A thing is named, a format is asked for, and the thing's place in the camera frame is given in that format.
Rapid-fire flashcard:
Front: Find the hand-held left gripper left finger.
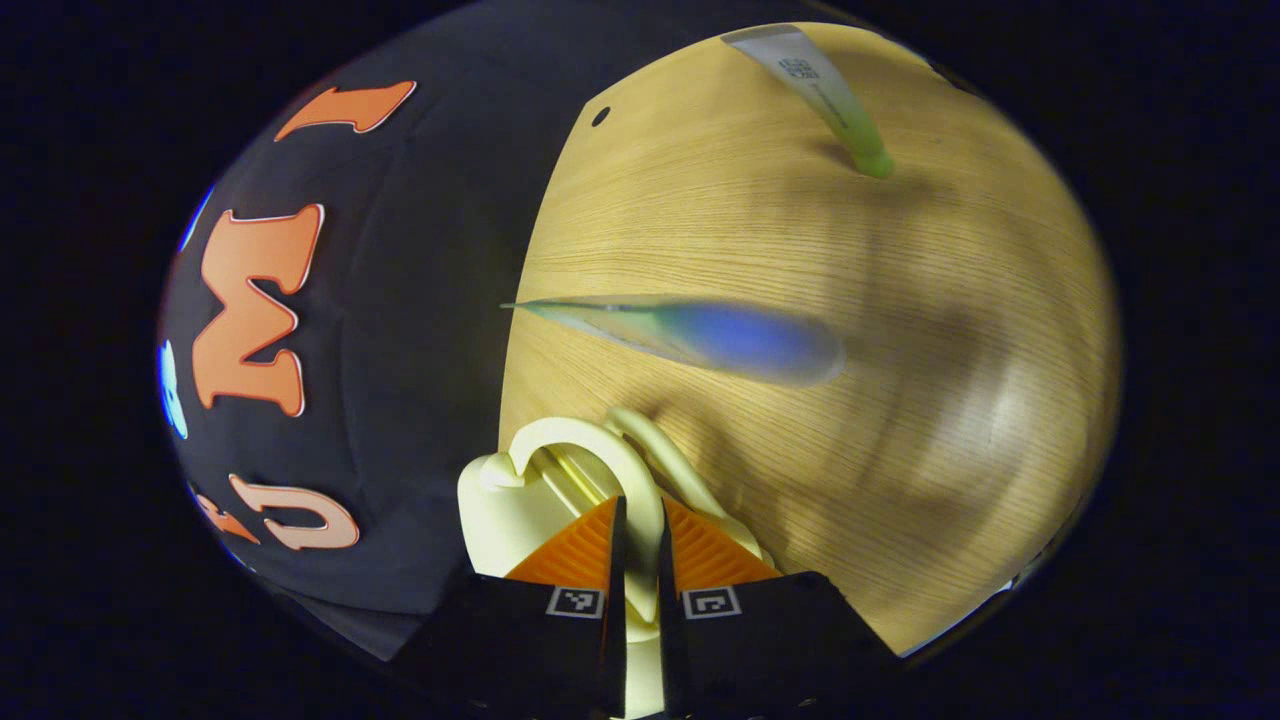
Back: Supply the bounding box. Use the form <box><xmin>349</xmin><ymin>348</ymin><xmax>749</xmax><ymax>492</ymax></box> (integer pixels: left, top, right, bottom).
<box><xmin>395</xmin><ymin>495</ymin><xmax>629</xmax><ymax>720</ymax></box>

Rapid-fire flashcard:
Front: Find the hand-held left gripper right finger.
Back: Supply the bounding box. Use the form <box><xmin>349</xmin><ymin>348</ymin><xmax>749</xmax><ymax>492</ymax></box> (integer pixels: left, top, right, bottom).
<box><xmin>658</xmin><ymin>497</ymin><xmax>901</xmax><ymax>720</ymax></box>

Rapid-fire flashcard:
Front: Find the cream yellow suitcase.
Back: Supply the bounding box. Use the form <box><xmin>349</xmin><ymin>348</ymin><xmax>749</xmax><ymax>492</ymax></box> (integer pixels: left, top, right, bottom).
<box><xmin>457</xmin><ymin>405</ymin><xmax>776</xmax><ymax>719</ymax></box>

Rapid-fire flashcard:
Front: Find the blue green squeeze tube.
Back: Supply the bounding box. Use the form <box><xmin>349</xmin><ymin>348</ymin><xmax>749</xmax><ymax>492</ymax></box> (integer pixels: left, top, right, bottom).
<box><xmin>500</xmin><ymin>293</ymin><xmax>849</xmax><ymax>389</ymax></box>

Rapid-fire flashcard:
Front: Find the white squeeze tube green cap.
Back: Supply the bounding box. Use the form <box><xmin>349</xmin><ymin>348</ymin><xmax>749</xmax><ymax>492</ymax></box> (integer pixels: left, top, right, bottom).
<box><xmin>720</xmin><ymin>24</ymin><xmax>897</xmax><ymax>181</ymax></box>

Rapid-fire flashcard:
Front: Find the black backdrop cloth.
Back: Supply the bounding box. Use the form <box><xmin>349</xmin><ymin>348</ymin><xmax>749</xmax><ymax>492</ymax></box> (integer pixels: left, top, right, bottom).
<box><xmin>158</xmin><ymin>0</ymin><xmax>721</xmax><ymax>663</ymax></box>

